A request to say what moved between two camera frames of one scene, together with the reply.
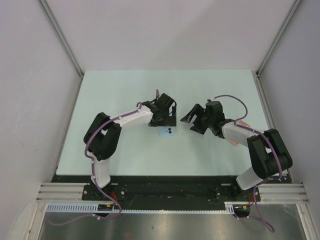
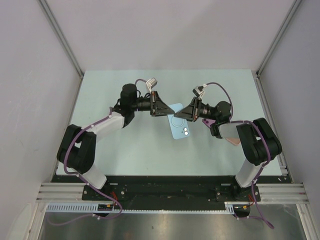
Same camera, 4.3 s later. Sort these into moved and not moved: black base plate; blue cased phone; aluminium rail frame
Moved: blue cased phone
Not moved: aluminium rail frame; black base plate
